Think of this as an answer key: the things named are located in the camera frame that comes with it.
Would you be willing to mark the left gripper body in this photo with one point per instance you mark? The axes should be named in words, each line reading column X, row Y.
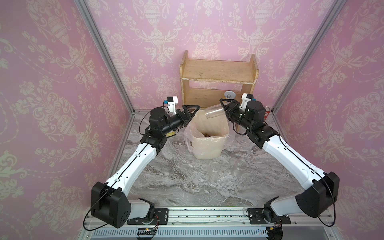
column 183, row 121

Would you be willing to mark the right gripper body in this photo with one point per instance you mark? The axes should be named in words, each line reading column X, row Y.
column 235, row 115

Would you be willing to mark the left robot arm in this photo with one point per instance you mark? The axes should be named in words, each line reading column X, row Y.
column 109, row 200

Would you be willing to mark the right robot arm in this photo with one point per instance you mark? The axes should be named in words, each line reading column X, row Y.
column 320, row 189

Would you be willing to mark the yellow can on shelf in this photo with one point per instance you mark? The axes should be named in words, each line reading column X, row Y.
column 230, row 95

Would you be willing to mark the yellow can on floor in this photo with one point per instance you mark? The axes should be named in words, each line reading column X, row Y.
column 170, row 134

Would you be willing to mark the red cola can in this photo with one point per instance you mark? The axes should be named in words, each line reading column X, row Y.
column 267, row 112

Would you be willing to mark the wooden two-tier shelf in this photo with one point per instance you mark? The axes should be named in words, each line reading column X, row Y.
column 215, row 71

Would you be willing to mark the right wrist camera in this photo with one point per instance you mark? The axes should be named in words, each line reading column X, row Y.
column 245, row 99

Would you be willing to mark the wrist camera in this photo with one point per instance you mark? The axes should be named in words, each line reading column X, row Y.
column 171, row 103
column 245, row 99

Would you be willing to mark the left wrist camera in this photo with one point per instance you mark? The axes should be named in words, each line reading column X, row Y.
column 171, row 103

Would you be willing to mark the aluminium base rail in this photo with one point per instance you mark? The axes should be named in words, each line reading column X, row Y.
column 215, row 223

